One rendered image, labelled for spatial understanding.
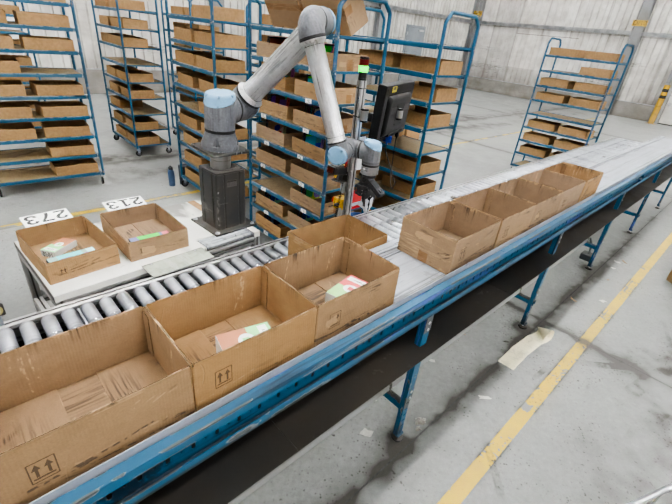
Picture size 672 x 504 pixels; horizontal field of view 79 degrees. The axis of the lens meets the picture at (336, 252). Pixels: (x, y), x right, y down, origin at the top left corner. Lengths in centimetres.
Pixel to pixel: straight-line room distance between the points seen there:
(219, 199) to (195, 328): 99
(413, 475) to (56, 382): 153
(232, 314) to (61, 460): 63
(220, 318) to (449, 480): 134
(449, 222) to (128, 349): 160
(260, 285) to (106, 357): 50
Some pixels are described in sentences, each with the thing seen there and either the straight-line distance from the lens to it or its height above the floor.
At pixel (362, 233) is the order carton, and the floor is 86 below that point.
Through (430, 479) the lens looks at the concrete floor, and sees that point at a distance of 219.
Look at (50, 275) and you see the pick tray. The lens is 200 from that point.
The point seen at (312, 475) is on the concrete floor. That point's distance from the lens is 209.
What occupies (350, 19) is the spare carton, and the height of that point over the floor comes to 183.
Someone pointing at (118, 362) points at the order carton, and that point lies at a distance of 133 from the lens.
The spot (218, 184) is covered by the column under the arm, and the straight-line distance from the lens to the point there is 218.
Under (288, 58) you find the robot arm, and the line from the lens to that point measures 211.
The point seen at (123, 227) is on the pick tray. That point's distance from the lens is 240.
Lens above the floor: 177
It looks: 29 degrees down
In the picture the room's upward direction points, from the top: 6 degrees clockwise
